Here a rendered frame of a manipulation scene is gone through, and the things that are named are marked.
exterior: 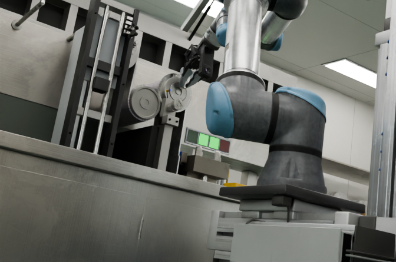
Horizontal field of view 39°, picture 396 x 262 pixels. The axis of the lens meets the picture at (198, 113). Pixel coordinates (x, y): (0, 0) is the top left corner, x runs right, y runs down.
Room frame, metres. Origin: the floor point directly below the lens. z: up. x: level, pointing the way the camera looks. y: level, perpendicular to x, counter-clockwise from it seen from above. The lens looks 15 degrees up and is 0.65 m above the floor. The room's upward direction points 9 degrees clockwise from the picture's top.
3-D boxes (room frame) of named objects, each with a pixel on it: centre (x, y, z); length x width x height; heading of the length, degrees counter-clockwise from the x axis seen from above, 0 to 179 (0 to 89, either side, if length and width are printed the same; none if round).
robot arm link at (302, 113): (1.21, -0.22, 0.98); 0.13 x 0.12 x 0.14; 94
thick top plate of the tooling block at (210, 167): (2.26, 0.02, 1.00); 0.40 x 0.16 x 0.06; 32
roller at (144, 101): (2.07, 0.26, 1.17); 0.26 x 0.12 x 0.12; 32
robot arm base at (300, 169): (1.21, -0.22, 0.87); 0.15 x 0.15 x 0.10
